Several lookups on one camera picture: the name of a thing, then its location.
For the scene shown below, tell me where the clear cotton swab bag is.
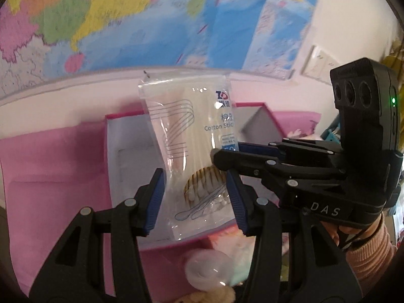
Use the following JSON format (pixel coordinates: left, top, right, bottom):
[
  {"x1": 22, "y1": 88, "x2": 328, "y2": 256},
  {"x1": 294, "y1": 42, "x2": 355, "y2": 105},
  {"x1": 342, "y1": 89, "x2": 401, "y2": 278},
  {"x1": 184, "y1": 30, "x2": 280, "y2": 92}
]
[{"x1": 139, "y1": 71, "x2": 238, "y2": 241}]

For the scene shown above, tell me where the beige plush toy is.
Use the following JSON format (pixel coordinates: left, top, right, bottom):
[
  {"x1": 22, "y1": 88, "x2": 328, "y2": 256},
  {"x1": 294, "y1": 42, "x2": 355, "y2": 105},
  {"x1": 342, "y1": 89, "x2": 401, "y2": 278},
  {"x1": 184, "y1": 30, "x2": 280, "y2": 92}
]
[{"x1": 175, "y1": 286, "x2": 236, "y2": 303}]

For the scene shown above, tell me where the pink sleeve right forearm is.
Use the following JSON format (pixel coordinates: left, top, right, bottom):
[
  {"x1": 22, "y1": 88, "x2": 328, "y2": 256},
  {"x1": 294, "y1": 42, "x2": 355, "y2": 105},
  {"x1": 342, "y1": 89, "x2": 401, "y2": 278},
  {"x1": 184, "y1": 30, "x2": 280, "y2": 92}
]
[{"x1": 346, "y1": 214, "x2": 397, "y2": 294}]

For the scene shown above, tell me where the right hand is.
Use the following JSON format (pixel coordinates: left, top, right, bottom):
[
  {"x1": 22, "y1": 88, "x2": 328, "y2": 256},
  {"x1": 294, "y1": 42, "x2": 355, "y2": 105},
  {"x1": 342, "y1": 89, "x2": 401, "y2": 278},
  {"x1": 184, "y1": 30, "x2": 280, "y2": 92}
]
[{"x1": 322, "y1": 213, "x2": 384, "y2": 248}]

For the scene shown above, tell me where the white plastic bottle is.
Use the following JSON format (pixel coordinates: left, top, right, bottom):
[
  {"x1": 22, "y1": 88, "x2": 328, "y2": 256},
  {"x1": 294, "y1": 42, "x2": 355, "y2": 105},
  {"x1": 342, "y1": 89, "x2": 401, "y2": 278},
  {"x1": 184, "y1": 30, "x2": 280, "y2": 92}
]
[{"x1": 184, "y1": 249, "x2": 234, "y2": 291}]

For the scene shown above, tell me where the pink cardboard box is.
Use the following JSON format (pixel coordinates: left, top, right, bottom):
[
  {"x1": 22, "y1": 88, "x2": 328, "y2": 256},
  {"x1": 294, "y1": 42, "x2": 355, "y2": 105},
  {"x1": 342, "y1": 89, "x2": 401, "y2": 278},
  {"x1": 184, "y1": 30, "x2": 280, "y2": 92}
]
[{"x1": 106, "y1": 102, "x2": 287, "y2": 251}]

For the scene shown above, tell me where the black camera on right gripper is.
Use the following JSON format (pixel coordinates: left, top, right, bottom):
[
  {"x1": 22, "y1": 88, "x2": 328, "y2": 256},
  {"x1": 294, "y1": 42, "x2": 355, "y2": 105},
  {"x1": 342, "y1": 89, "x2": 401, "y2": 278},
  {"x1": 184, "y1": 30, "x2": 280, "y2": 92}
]
[{"x1": 330, "y1": 58, "x2": 400, "y2": 151}]

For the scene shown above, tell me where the white wall socket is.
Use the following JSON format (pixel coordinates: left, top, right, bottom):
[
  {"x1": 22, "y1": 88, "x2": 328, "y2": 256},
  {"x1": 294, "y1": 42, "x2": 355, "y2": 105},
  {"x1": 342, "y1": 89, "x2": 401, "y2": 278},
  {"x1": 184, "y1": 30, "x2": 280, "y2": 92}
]
[{"x1": 301, "y1": 45, "x2": 340, "y2": 85}]

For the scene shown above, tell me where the colourful wall map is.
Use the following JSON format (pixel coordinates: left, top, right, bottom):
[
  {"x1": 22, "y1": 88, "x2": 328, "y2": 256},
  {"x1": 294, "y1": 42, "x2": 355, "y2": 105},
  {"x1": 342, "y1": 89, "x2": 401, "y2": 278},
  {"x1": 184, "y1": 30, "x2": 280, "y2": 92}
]
[{"x1": 1, "y1": 0, "x2": 317, "y2": 100}]

